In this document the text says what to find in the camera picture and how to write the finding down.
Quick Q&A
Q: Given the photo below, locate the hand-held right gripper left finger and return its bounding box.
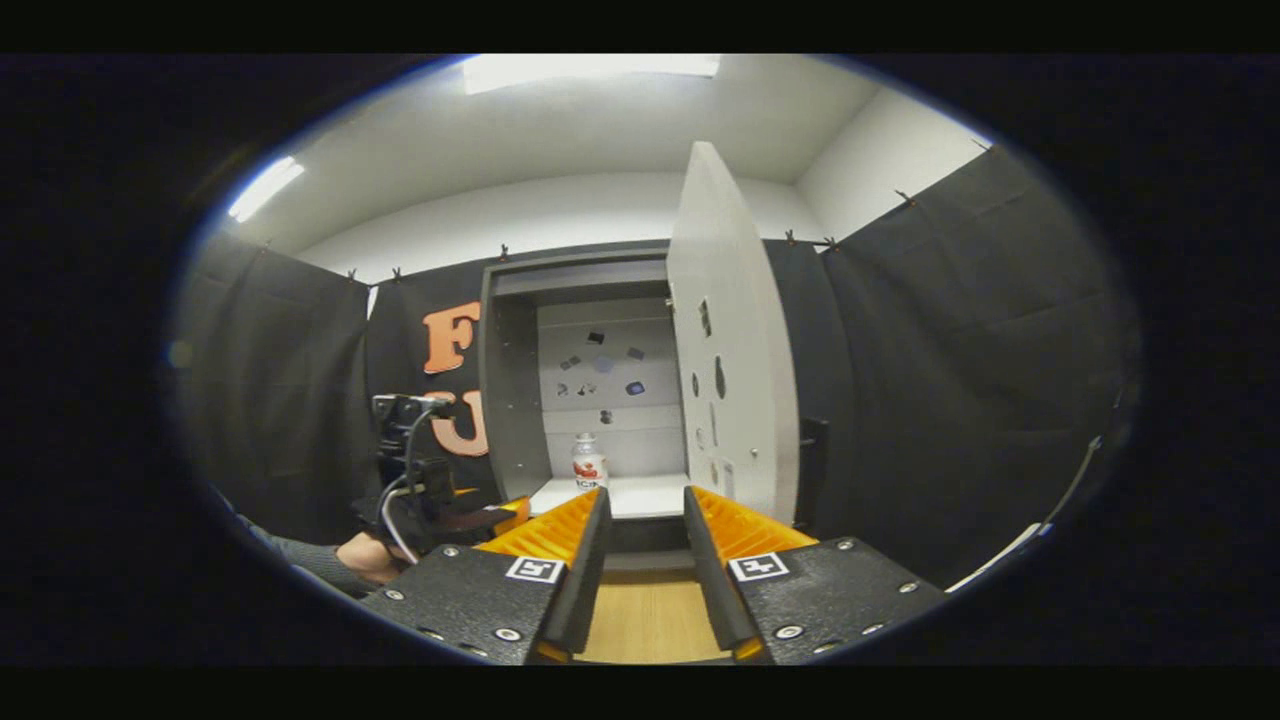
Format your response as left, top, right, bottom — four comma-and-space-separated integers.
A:
358, 486, 614, 667

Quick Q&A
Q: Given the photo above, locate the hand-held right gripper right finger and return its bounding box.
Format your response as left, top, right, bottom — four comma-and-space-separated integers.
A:
683, 485, 947, 667

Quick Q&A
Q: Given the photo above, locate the clear plastic bottle red label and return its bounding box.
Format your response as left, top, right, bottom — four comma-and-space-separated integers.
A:
570, 432, 609, 492

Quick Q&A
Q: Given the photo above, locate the white cabinet door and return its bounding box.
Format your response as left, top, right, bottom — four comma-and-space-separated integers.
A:
666, 140, 802, 529

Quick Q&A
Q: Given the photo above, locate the grey cabinet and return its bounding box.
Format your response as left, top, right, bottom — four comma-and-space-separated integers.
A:
478, 244, 701, 581

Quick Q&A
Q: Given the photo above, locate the black backdrop cloth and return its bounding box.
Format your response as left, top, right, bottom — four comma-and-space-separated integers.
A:
170, 145, 1143, 593

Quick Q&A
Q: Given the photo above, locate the ceiling tube light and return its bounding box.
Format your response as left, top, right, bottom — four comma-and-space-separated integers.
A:
227, 155, 307, 224

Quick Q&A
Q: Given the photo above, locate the ceiling panel light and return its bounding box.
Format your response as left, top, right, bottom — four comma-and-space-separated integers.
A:
462, 55, 722, 97

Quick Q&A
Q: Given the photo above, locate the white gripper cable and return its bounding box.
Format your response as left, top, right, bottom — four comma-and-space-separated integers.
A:
378, 474, 423, 567

